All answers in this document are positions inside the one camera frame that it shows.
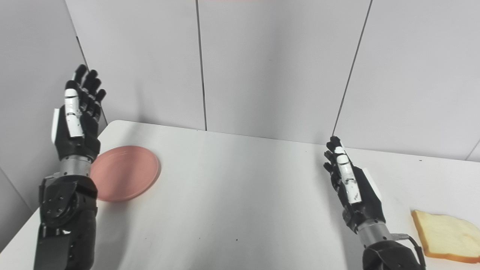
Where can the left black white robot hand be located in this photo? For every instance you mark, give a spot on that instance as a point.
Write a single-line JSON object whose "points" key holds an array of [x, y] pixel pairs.
{"points": [[77, 127]]}

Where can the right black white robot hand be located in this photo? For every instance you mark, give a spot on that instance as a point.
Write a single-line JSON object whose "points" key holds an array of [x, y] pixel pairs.
{"points": [[356, 195]]}

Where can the pink round plate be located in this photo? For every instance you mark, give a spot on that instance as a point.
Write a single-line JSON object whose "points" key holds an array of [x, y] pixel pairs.
{"points": [[125, 173]]}

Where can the slice of bread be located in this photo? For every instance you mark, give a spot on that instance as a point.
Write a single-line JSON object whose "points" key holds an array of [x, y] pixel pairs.
{"points": [[446, 236]]}

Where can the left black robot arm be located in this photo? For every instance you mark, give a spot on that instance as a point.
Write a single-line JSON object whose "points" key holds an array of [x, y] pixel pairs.
{"points": [[65, 221]]}

